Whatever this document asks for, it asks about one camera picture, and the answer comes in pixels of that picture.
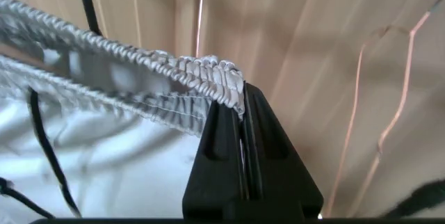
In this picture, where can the beige curtain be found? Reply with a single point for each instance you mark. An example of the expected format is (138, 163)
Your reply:
(295, 43)

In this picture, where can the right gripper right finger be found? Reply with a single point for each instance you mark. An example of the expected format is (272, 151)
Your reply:
(281, 178)

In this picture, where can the pale grey shorts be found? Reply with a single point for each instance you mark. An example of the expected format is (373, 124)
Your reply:
(104, 154)

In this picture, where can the pink clothes hanger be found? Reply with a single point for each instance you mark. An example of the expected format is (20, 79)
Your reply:
(406, 71)

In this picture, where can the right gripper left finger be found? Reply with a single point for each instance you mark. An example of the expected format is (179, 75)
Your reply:
(215, 175)

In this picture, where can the black clothes rack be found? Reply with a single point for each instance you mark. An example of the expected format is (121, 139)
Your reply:
(87, 5)

